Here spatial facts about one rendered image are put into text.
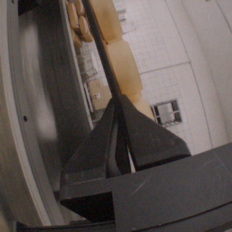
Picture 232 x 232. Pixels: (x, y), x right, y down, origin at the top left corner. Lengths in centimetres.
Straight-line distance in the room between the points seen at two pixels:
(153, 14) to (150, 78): 171
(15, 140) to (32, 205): 7
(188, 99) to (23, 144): 431
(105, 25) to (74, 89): 34
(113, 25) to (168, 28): 470
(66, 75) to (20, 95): 29
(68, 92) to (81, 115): 7
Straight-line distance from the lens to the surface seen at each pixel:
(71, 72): 50
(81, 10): 420
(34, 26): 49
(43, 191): 22
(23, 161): 21
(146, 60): 448
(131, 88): 15
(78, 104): 48
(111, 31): 17
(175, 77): 445
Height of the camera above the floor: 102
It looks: 6 degrees down
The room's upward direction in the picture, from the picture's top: 75 degrees clockwise
